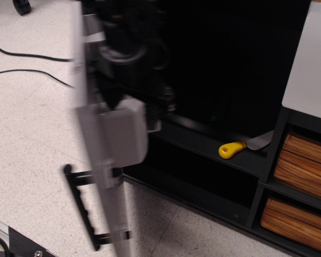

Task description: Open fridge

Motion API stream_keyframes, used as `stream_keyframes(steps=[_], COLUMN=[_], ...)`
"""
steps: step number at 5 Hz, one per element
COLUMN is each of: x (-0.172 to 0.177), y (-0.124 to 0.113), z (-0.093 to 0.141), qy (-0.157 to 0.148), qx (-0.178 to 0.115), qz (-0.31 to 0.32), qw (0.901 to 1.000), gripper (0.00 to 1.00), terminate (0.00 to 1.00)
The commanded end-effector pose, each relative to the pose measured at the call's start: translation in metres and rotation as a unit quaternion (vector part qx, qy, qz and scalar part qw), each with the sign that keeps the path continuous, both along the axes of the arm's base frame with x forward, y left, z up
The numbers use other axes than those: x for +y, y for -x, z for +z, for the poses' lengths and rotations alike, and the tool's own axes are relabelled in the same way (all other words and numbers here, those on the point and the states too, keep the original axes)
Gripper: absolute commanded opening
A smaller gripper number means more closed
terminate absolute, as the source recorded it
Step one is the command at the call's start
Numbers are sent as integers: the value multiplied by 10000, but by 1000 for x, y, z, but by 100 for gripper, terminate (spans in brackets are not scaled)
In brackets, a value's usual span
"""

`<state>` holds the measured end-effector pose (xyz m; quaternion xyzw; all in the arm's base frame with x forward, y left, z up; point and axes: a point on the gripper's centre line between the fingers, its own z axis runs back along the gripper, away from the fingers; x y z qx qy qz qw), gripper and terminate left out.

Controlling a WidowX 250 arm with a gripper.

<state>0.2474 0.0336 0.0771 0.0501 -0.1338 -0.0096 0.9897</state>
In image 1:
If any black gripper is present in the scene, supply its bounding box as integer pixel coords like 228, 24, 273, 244
96, 61, 175, 133

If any grey toy fridge door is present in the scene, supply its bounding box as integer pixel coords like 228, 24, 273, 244
72, 1, 131, 256

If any black door handle bar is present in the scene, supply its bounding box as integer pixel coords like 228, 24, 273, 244
63, 164, 131, 256

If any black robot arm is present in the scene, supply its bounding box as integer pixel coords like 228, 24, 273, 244
81, 1, 175, 132

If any grey water dispenser panel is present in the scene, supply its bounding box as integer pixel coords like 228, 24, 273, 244
98, 98, 148, 168

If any black toy kitchen cabinet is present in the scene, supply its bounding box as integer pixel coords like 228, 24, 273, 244
80, 0, 321, 257

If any black caster wheel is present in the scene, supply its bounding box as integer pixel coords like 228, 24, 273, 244
12, 0, 32, 16

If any white countertop panel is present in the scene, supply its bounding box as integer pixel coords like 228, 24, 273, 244
282, 1, 321, 118

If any upper black floor cable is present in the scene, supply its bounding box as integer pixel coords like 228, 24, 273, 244
0, 42, 75, 62

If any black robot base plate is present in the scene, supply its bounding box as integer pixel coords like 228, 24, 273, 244
9, 227, 56, 257

